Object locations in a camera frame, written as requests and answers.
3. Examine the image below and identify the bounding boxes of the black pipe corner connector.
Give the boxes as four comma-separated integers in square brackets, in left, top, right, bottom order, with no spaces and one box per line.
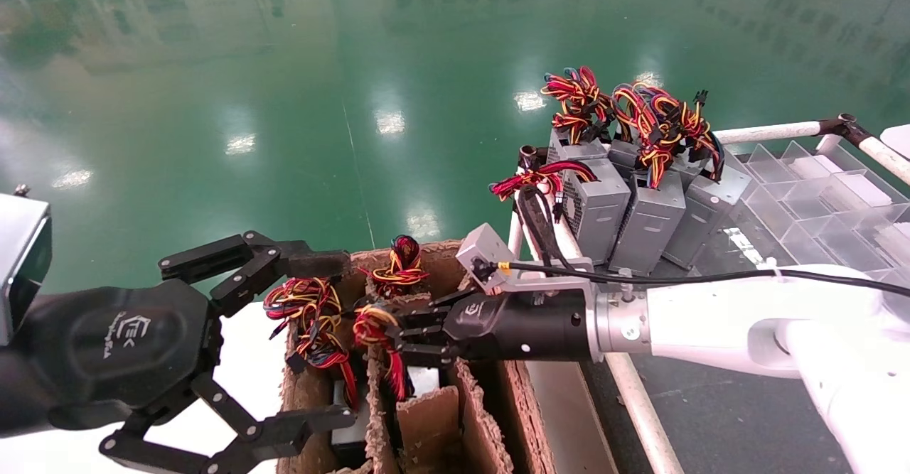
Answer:
[818,114,874,149]

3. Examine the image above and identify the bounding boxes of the white label strip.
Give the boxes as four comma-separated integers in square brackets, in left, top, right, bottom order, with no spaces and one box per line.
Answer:
[722,227,767,267]

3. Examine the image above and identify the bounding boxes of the clear acrylic divider organizer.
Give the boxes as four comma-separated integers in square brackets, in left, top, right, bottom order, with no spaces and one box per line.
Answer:
[724,140,910,284]

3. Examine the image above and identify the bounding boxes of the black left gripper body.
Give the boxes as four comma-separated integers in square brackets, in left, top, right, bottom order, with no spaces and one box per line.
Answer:
[0,279,222,436]

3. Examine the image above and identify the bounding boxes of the grey power supply with cables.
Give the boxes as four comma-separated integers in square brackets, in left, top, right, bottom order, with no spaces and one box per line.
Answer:
[665,165,753,270]
[263,279,372,455]
[353,305,439,404]
[608,139,642,178]
[610,82,724,276]
[542,67,616,166]

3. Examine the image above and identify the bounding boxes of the white flat object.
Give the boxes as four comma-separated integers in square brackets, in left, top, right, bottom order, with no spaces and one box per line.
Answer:
[880,124,910,161]

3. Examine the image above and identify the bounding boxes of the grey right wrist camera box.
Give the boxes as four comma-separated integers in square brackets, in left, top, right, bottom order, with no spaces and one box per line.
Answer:
[455,222,517,294]

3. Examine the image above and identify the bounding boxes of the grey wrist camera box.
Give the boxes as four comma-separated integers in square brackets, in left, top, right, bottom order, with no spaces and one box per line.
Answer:
[0,184,53,348]
[455,222,517,294]

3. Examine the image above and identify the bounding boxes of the black camera cable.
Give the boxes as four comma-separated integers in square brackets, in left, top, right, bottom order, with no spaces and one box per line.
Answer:
[489,259,910,298]

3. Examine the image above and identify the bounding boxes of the black pipe end connector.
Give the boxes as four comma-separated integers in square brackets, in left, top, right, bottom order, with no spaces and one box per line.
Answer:
[519,146,550,178]

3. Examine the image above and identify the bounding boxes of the brown cardboard box with dividers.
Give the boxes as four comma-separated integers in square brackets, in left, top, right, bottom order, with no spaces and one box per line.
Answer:
[276,239,560,474]

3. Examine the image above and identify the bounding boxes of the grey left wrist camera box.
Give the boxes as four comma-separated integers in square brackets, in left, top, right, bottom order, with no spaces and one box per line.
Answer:
[0,184,53,348]

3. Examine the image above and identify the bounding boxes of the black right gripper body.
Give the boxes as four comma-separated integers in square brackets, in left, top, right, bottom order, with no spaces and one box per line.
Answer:
[442,291,595,363]

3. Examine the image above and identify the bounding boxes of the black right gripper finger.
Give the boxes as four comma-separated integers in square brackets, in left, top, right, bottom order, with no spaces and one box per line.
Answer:
[394,328,467,370]
[387,296,467,328]

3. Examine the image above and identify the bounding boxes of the wire bundle at box rear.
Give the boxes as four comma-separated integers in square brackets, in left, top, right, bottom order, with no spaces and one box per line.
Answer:
[358,235,432,298]

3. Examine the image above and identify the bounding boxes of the grey power supply, red cables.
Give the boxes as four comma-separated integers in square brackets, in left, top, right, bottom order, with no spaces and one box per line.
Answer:
[489,158,632,267]

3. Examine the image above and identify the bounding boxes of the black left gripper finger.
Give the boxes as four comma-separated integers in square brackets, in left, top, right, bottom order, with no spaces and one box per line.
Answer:
[158,231,353,318]
[100,371,356,474]

